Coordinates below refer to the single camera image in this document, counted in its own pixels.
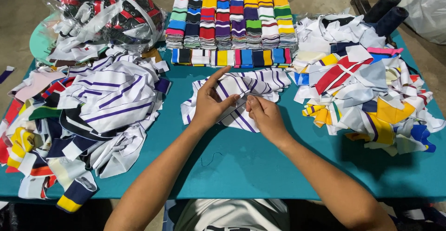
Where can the dark loose thread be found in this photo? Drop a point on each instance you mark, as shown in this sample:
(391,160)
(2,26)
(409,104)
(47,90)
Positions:
(210,159)

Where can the dark blue thread cone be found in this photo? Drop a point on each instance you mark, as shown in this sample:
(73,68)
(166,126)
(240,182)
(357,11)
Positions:
(392,21)
(382,6)

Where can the stacks of folded striped ribbing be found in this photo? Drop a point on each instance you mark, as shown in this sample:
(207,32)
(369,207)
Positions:
(231,30)

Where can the white purple striped fabric piece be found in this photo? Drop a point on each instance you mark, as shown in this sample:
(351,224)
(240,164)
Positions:
(244,95)

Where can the heap of mixed colourful fabric pieces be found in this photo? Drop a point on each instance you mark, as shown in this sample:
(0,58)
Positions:
(362,84)

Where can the white plastic bag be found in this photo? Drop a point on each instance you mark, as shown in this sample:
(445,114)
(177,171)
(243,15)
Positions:
(425,10)

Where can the clear plastic bag of fabric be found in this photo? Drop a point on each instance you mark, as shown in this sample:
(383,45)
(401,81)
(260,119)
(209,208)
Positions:
(104,15)

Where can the purple fabric scrap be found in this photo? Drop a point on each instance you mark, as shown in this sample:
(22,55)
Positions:
(6,73)

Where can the heap of white purple striped fabric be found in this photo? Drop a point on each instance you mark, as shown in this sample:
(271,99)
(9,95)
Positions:
(104,102)

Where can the teal table cover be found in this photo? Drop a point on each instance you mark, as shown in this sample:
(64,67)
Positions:
(223,161)

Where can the person's white shirt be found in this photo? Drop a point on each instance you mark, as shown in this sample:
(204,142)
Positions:
(233,215)

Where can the navy yellow ribbed cuff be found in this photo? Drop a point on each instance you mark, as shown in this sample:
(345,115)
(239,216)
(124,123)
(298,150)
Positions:
(75,194)

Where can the person's left hand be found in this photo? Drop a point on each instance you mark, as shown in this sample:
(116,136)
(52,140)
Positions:
(209,102)

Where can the person's right hand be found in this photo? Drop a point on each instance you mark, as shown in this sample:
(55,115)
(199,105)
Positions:
(266,118)

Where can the person's right fingers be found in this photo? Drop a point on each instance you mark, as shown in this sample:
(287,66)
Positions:
(252,106)

